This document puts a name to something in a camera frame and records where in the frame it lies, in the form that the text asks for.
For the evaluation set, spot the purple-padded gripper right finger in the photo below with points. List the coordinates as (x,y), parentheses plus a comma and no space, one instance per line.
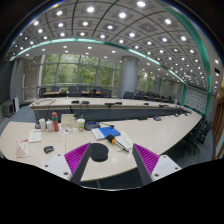
(151,166)

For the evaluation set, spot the round black mouse pad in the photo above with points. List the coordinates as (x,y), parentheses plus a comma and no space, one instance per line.
(99,152)

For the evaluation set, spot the white paper sheet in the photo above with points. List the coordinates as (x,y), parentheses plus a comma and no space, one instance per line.
(35,136)

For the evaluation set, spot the red white booklet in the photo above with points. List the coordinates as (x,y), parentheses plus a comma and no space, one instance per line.
(22,148)

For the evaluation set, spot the white notebook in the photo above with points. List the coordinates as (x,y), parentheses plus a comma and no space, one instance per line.
(98,134)

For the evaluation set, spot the blue book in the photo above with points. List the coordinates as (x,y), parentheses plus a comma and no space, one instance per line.
(109,131)

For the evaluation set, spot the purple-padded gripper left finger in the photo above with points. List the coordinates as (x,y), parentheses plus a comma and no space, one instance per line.
(70,166)

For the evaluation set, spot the grey round pillar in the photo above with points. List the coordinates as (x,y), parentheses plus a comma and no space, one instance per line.
(128,75)

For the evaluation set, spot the white paper cup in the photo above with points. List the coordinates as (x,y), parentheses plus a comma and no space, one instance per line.
(42,124)

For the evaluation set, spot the green-sleeved coffee cup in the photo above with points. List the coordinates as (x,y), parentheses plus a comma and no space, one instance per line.
(81,124)

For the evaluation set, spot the far long conference table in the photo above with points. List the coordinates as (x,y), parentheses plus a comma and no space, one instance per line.
(104,109)

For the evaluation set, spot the white standing card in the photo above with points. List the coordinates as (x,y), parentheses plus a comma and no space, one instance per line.
(68,121)

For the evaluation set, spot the black computer mouse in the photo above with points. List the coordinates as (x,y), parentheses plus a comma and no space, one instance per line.
(48,149)

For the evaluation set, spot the yellow black marker tool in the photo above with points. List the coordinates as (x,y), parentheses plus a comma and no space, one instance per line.
(113,140)

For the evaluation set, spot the black desk device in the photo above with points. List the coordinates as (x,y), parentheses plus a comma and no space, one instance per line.
(91,124)

